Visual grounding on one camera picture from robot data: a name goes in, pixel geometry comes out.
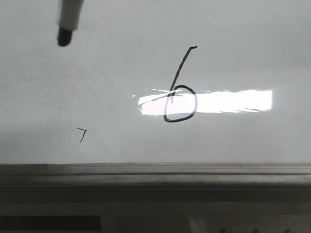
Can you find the black whiteboard marker with tape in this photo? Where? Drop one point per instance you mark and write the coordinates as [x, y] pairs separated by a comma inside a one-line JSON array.
[[68, 19]]

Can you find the white whiteboard with aluminium frame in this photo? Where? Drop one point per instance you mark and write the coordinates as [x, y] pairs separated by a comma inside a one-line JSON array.
[[176, 100]]

